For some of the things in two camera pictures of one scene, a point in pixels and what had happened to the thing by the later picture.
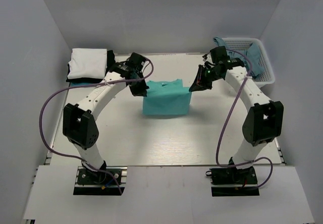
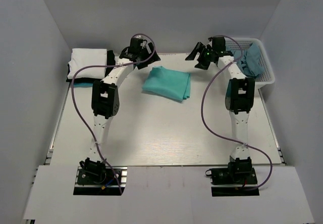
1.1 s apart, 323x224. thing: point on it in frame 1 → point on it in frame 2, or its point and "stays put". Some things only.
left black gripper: [141, 91] → [155, 57]
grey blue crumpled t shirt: [251, 57] stays put
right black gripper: [200, 84] → [201, 48]
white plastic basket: [267, 77] stays put
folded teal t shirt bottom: [74, 85] stays put
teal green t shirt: [166, 97] → [174, 84]
